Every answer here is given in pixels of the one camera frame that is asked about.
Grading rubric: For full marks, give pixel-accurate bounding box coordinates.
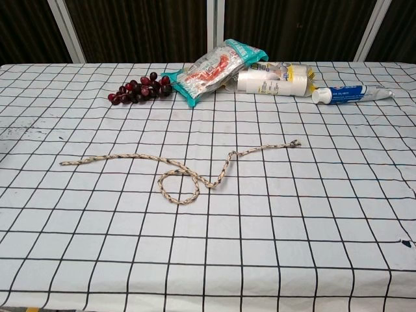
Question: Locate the beige braided rope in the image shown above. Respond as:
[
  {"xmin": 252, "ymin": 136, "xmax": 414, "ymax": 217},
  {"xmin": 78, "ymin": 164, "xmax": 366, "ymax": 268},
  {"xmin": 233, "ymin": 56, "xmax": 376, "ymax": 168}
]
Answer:
[{"xmin": 59, "ymin": 138, "xmax": 302, "ymax": 206}]

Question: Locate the teal snack packet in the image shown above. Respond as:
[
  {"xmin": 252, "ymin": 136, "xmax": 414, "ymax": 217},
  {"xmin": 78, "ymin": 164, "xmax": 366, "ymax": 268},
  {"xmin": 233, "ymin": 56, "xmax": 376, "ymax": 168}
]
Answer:
[{"xmin": 161, "ymin": 38, "xmax": 270, "ymax": 109}]

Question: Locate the white black checked tablecloth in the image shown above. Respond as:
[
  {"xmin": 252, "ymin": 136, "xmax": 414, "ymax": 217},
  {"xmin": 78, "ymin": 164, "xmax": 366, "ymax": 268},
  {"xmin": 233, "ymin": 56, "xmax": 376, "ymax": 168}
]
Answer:
[{"xmin": 0, "ymin": 61, "xmax": 416, "ymax": 310}]

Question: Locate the dark red grape bunch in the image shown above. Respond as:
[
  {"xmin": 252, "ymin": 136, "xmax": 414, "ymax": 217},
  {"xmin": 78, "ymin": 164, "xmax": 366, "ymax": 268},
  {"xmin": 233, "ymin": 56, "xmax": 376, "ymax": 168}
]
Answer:
[{"xmin": 107, "ymin": 71, "xmax": 174, "ymax": 106}]

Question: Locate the blue white toothpaste tube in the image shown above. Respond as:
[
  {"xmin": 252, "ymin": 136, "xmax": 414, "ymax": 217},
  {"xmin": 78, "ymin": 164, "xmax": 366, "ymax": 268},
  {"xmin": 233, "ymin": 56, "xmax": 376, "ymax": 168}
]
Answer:
[{"xmin": 311, "ymin": 83, "xmax": 396, "ymax": 105}]

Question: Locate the white partition frame post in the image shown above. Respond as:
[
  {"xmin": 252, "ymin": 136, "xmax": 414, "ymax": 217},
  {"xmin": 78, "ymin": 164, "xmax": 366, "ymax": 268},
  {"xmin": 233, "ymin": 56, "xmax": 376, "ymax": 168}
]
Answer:
[
  {"xmin": 353, "ymin": 0, "xmax": 394, "ymax": 63},
  {"xmin": 206, "ymin": 0, "xmax": 226, "ymax": 63},
  {"xmin": 46, "ymin": 0, "xmax": 87, "ymax": 64}
]

